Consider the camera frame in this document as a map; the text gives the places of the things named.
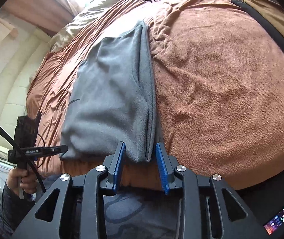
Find beige duvet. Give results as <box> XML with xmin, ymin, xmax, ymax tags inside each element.
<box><xmin>49</xmin><ymin>0</ymin><xmax>157</xmax><ymax>53</ymax></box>

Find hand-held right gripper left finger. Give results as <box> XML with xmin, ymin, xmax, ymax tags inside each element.
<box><xmin>11</xmin><ymin>141</ymin><xmax>126</xmax><ymax>239</ymax></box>

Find person's left hand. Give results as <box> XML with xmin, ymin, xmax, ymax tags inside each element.
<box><xmin>7</xmin><ymin>166</ymin><xmax>39</xmax><ymax>195</ymax></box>

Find person's left forearm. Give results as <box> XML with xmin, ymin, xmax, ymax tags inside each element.
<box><xmin>0</xmin><ymin>179</ymin><xmax>48</xmax><ymax>239</ymax></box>

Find grey t-shirt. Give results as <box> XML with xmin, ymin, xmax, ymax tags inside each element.
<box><xmin>60</xmin><ymin>20</ymin><xmax>157</xmax><ymax>163</ymax></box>

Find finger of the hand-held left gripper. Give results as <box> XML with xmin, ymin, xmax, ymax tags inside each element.
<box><xmin>42</xmin><ymin>145</ymin><xmax>69</xmax><ymax>157</ymax></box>

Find smartphone with lit screen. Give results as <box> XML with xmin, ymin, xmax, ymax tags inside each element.
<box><xmin>264</xmin><ymin>204</ymin><xmax>284</xmax><ymax>236</ymax></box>

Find person's grey patterned pants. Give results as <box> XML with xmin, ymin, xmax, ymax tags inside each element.
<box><xmin>102</xmin><ymin>188</ymin><xmax>185</xmax><ymax>239</ymax></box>

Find mustard cloth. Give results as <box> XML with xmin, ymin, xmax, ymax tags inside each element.
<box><xmin>240</xmin><ymin>0</ymin><xmax>284</xmax><ymax>63</ymax></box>

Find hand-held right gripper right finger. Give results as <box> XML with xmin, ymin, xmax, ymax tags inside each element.
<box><xmin>155</xmin><ymin>143</ymin><xmax>269</xmax><ymax>239</ymax></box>

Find brown blanket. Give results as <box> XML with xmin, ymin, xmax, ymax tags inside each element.
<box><xmin>25</xmin><ymin>0</ymin><xmax>284</xmax><ymax>191</ymax></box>

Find cream padded headboard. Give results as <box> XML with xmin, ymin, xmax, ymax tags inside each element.
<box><xmin>0</xmin><ymin>28</ymin><xmax>50</xmax><ymax>127</ymax></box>

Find black strap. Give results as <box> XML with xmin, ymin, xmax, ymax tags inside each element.
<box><xmin>231</xmin><ymin>0</ymin><xmax>284</xmax><ymax>68</ymax></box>

